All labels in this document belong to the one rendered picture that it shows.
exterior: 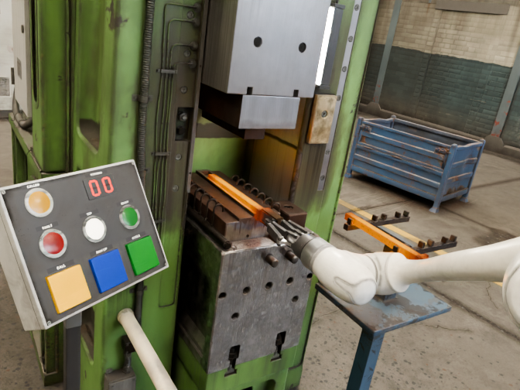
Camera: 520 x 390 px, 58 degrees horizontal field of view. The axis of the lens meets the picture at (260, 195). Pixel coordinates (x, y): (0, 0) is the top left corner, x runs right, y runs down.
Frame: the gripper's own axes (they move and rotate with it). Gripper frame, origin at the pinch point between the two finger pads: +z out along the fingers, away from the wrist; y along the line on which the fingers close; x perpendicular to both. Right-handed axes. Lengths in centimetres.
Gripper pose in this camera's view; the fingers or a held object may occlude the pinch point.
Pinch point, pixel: (270, 219)
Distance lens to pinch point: 141.6
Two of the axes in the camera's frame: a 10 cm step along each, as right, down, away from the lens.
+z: -5.3, -3.9, 7.5
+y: 8.3, -0.8, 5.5
